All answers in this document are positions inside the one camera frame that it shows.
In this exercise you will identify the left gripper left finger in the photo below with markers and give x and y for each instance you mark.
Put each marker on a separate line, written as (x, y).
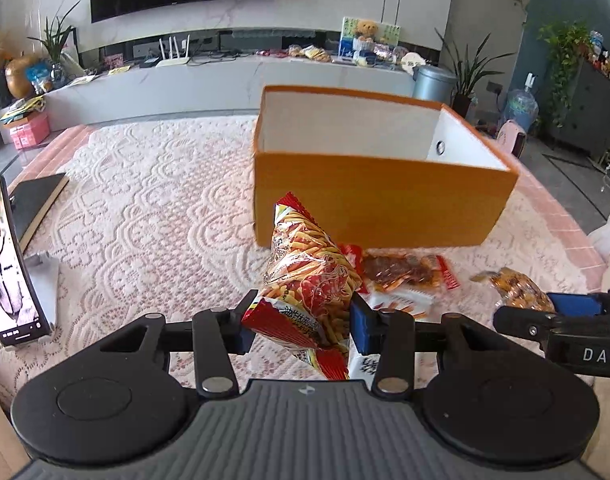
(216, 335)

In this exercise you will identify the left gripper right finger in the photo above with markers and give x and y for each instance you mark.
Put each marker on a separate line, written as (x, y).
(385, 347)

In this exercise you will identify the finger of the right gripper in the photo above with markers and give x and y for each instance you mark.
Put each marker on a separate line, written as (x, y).
(527, 324)
(595, 303)

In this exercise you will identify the orange nut snack packet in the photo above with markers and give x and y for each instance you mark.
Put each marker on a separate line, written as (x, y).
(515, 290)

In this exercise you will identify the white breadstick snack pack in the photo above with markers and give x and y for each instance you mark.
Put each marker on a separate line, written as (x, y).
(390, 329)

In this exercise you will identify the clear braised meat packet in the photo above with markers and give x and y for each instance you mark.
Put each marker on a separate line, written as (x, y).
(388, 271)

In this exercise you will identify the red fries snack bag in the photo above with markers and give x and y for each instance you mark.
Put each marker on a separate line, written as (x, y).
(303, 303)

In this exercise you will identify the orange cardboard box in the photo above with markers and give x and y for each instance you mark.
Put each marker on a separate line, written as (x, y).
(377, 170)

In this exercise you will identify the grey side cabinet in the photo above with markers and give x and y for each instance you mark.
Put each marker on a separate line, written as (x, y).
(585, 124)

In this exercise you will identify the pink small heater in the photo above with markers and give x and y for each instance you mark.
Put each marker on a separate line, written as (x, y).
(511, 138)

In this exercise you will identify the smartphone on stand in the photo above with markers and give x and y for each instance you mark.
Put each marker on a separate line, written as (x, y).
(21, 316)

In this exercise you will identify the blue water jug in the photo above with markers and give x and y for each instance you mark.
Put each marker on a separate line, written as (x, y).
(521, 106)

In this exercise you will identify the dark hardcover book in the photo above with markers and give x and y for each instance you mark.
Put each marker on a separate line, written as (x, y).
(31, 200)

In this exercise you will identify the blue-grey trash can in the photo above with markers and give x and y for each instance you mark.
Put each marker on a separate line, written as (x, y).
(433, 83)

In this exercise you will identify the hanging ivy plant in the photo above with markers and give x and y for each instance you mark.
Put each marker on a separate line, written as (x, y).
(568, 44)

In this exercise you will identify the grey TV console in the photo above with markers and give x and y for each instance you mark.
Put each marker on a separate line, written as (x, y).
(207, 85)

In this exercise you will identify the pink storage box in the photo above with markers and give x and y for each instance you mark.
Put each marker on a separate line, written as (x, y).
(30, 131)

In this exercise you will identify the white wifi router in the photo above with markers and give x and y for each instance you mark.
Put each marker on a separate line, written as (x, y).
(174, 52)

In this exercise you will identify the teddy bear gift box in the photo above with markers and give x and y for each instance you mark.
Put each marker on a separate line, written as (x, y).
(362, 38)

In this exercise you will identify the golden gourd vase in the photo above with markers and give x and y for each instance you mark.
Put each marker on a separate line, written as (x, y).
(16, 80)

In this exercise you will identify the green plant in vase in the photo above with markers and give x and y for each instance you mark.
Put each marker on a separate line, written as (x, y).
(57, 39)

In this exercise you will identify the potted plant by wall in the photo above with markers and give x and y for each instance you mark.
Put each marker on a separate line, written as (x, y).
(469, 68)

